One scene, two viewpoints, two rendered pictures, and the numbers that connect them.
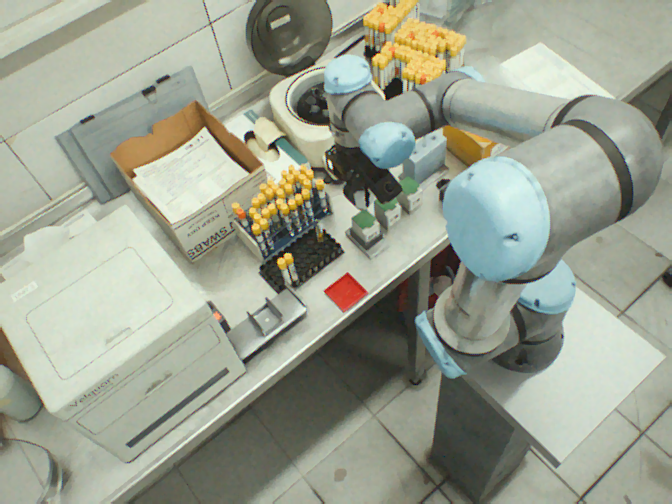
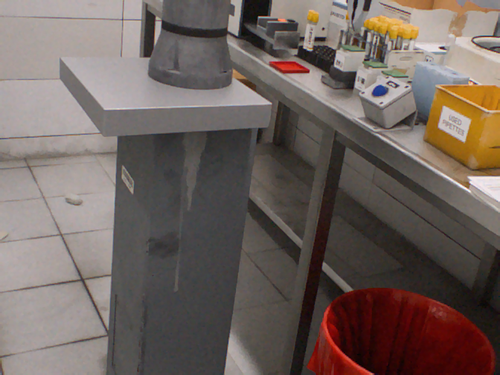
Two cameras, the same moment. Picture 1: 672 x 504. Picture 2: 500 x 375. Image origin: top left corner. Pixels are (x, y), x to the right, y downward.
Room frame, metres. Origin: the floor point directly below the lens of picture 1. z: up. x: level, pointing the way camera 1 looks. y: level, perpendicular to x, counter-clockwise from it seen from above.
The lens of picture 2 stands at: (0.60, -1.50, 1.27)
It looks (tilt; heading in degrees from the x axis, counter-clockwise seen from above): 25 degrees down; 91
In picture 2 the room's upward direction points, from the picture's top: 8 degrees clockwise
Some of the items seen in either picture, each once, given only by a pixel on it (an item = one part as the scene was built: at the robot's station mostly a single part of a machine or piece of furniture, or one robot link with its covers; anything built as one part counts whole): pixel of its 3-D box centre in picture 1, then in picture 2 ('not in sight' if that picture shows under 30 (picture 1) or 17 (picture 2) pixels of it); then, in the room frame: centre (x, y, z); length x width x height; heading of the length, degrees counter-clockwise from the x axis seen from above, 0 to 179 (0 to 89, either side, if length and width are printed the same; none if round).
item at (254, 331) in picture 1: (257, 326); (267, 27); (0.57, 0.18, 0.92); 0.21 x 0.07 x 0.05; 121
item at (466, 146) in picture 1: (482, 132); (484, 125); (0.97, -0.39, 0.92); 0.13 x 0.13 x 0.10; 28
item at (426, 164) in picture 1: (423, 160); (436, 94); (0.91, -0.24, 0.92); 0.10 x 0.07 x 0.10; 123
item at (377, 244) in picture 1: (366, 235); (346, 77); (0.76, -0.07, 0.89); 0.09 x 0.05 x 0.04; 30
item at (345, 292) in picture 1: (345, 292); (289, 67); (0.63, -0.01, 0.88); 0.07 x 0.07 x 0.01; 31
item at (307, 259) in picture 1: (298, 248); (333, 42); (0.73, 0.08, 0.93); 0.17 x 0.09 x 0.11; 121
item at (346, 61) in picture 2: (365, 228); (348, 64); (0.76, -0.07, 0.92); 0.05 x 0.04 x 0.06; 30
